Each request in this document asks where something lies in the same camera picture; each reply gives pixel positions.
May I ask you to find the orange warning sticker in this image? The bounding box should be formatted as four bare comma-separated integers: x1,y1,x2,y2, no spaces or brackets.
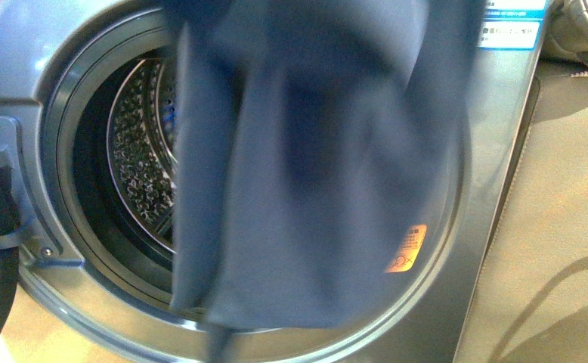
385,224,428,273

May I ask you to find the grey front-load washing machine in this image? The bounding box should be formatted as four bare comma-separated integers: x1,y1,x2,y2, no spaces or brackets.
0,1,544,362

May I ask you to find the dark navy cloth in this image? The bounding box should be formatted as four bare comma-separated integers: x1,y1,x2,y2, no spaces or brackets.
162,1,485,362

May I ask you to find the beige cushion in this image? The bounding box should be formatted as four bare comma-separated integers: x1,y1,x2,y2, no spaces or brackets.
542,0,588,66

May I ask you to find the brown sofa side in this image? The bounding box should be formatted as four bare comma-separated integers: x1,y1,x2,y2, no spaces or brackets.
455,62,588,362

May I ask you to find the white blue energy label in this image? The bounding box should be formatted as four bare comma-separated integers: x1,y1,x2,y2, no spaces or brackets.
478,0,548,51

